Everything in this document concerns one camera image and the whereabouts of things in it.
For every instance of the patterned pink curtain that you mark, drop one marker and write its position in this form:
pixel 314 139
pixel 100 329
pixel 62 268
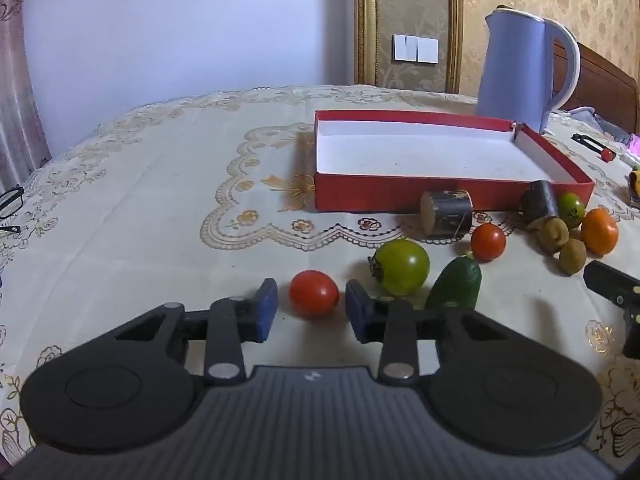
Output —
pixel 15 75

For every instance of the white light switch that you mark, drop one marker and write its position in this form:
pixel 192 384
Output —
pixel 415 48

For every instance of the black tool with red ball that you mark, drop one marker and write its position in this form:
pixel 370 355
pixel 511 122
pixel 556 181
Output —
pixel 595 145

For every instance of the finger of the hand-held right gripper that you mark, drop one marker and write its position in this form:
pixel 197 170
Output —
pixel 632 332
pixel 610 280

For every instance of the yellow item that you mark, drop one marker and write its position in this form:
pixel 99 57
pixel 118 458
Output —
pixel 635 187

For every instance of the wooden headboard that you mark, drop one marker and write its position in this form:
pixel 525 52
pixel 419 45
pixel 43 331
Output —
pixel 607 85

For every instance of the red tomato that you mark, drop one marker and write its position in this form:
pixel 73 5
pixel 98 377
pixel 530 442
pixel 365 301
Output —
pixel 314 292
pixel 487 241

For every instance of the grey cloth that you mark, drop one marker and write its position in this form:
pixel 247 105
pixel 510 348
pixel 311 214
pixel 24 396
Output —
pixel 600 125

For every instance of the orange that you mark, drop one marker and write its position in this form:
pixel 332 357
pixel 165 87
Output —
pixel 599 230

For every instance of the small green tomato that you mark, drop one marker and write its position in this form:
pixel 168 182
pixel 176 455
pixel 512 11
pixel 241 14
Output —
pixel 571 210

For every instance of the blue electric kettle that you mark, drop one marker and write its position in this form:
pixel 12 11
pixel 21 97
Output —
pixel 512 65

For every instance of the gold wall frame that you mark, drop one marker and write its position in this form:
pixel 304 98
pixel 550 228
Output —
pixel 365 25

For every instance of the dark green avocado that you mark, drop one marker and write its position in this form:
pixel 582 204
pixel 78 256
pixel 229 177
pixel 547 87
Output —
pixel 455 285

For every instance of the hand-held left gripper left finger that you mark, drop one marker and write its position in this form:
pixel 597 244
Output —
pixel 266 307

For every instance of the brown kiwi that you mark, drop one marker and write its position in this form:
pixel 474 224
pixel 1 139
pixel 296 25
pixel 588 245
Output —
pixel 553 235
pixel 572 256

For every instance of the cream embroidered tablecloth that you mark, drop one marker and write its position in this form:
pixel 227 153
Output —
pixel 150 185

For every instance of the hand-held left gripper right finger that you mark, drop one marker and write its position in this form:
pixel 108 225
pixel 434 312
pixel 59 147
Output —
pixel 356 310

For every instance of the black eyeglasses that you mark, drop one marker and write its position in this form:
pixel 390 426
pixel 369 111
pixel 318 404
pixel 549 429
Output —
pixel 10 200

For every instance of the red cardboard box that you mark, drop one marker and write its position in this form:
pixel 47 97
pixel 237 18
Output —
pixel 375 192

